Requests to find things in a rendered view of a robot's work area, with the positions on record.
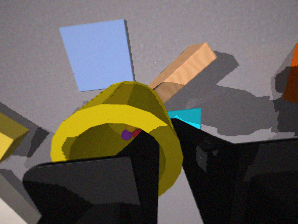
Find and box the white rectangular block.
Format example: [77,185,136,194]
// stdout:
[0,174,42,224]

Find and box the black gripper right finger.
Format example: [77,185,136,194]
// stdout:
[171,118,298,224]

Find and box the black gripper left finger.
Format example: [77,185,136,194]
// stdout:
[22,130,160,224]

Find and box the yellow rectangular block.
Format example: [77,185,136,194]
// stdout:
[0,113,29,163]

